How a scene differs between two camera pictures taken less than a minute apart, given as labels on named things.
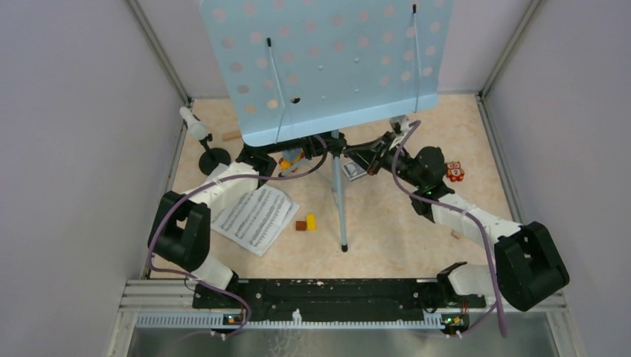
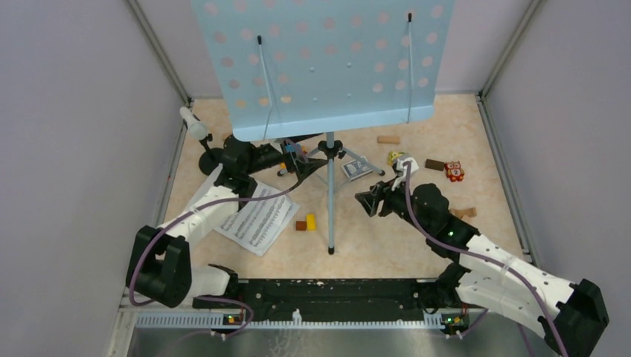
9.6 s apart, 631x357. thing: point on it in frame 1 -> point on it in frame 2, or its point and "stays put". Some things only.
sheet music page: x=256 y=219 stays put
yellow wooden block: x=311 y=222 stays put
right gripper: x=367 y=155 -> x=370 y=200
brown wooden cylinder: x=300 y=225 stays put
